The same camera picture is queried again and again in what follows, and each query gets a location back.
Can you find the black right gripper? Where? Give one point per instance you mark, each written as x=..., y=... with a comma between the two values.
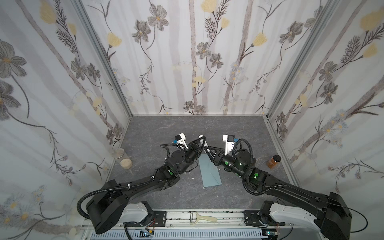
x=217, y=156

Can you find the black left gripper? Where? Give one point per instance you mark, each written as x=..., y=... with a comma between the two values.
x=197, y=146

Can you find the white glue stick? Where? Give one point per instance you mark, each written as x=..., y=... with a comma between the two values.
x=203, y=142

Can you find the light green envelope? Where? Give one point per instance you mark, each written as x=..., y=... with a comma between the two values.
x=210, y=173

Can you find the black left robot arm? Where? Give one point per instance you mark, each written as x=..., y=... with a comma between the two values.
x=105, y=207

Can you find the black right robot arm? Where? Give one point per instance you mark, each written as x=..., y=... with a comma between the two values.
x=327, y=214

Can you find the amber bottle black cap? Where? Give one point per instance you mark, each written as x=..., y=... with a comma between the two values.
x=274, y=161

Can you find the cream plastic peeler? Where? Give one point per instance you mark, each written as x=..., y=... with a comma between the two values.
x=196, y=218

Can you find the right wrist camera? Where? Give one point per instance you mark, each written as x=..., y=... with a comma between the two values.
x=229, y=141

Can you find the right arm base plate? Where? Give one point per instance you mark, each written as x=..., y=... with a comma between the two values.
x=252, y=218

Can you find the white slotted cable duct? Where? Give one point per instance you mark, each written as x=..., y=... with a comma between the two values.
x=183, y=234

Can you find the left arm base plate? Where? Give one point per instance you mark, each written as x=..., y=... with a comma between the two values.
x=155, y=219

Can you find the aluminium mounting rail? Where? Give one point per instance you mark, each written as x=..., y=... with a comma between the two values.
x=137, y=215

